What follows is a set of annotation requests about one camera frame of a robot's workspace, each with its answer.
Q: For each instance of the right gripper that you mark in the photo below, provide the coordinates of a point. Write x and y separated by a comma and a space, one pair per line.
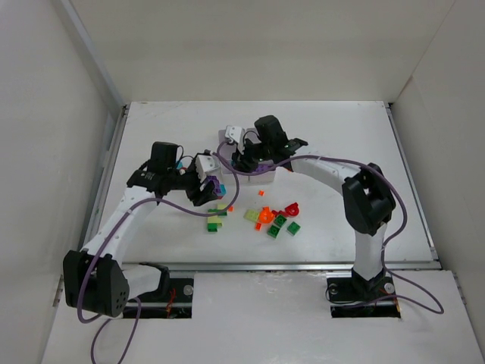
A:
246, 159

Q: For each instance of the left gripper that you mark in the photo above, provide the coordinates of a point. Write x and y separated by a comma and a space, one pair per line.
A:
199, 187

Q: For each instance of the purple curved lego brick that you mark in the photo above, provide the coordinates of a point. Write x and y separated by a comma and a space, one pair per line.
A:
264, 167

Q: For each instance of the teal square lego brick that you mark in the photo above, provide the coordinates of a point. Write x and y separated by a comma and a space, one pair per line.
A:
222, 190

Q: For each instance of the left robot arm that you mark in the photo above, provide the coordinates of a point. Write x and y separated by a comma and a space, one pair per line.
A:
94, 279

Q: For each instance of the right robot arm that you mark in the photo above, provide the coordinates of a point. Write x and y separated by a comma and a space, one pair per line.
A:
367, 200

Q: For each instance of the right white divided container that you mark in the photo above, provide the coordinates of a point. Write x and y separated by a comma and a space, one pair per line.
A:
229, 152

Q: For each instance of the green and lime lego cluster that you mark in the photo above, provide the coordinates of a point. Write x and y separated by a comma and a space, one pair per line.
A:
215, 221

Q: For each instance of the lime square lego brick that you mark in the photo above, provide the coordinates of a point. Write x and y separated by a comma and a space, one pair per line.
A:
252, 215

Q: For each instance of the orange round lego piece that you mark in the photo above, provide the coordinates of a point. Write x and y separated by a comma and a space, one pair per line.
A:
266, 215

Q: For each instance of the red round lego piece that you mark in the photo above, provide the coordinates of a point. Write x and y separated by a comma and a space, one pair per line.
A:
292, 210

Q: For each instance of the green lego brick lower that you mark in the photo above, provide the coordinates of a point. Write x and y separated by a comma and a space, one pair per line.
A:
273, 231

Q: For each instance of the green lego brick right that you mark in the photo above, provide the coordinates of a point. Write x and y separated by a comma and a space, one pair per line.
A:
293, 228

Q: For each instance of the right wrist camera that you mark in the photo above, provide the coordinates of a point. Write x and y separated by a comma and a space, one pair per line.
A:
233, 135

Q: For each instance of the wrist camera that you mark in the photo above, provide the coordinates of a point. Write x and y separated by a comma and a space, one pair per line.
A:
233, 135
206, 165

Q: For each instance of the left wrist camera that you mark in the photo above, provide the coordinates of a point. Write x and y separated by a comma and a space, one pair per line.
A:
206, 165

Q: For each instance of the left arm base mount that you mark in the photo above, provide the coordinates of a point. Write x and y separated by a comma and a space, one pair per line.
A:
176, 303

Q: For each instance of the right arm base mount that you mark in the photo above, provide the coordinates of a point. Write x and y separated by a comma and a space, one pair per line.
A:
351, 298

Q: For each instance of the aluminium rail front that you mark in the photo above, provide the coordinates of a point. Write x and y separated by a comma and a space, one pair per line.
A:
292, 266

